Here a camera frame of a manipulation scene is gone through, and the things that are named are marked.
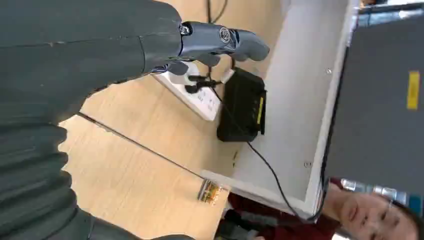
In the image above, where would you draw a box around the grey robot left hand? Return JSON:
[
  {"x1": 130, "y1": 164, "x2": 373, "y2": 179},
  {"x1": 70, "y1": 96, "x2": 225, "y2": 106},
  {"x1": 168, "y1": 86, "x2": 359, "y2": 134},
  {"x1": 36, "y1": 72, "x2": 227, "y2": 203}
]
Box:
[{"x1": 0, "y1": 0, "x2": 271, "y2": 129}]

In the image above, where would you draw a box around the black power plug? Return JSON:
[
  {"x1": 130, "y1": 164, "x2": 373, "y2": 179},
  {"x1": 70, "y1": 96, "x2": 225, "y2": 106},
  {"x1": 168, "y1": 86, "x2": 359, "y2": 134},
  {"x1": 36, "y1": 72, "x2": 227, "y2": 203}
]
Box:
[{"x1": 184, "y1": 74, "x2": 223, "y2": 95}]

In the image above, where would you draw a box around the white power strip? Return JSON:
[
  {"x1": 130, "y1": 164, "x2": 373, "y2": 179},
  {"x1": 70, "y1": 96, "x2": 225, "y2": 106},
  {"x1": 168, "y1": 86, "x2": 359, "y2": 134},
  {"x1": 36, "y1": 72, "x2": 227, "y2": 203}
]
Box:
[{"x1": 151, "y1": 61, "x2": 222, "y2": 122}]

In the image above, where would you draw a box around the white plug adapter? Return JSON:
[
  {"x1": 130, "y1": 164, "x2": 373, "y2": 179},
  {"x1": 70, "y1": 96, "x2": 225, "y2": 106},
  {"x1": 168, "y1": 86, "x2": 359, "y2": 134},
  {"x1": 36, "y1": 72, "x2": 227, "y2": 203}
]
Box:
[{"x1": 219, "y1": 68, "x2": 236, "y2": 85}]

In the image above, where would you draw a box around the black device with yellow label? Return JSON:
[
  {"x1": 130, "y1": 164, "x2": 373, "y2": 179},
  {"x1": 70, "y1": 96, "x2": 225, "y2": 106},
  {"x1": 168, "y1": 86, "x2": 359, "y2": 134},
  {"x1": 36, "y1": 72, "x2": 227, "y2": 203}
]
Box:
[{"x1": 216, "y1": 66, "x2": 268, "y2": 144}]

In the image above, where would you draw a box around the white desk riser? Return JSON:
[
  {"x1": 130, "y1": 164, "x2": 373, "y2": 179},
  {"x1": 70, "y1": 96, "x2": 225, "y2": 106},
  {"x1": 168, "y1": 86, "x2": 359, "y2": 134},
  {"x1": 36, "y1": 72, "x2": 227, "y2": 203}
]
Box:
[{"x1": 200, "y1": 0, "x2": 362, "y2": 220}]

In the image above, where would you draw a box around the person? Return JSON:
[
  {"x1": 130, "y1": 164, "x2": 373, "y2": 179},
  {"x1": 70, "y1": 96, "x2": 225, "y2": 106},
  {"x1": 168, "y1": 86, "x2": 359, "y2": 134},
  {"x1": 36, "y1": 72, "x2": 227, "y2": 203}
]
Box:
[{"x1": 213, "y1": 177, "x2": 424, "y2": 240}]

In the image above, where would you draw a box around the grey laptop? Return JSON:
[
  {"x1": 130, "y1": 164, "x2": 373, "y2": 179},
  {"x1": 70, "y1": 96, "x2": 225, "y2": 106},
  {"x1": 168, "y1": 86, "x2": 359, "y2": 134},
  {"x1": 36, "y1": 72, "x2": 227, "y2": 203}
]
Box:
[{"x1": 319, "y1": 2, "x2": 424, "y2": 200}]

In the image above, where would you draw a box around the black laptop cable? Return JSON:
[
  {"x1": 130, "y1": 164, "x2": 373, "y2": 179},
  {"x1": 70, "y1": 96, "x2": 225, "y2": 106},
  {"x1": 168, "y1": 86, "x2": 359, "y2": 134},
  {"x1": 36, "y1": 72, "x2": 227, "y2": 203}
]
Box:
[{"x1": 210, "y1": 84, "x2": 332, "y2": 222}]

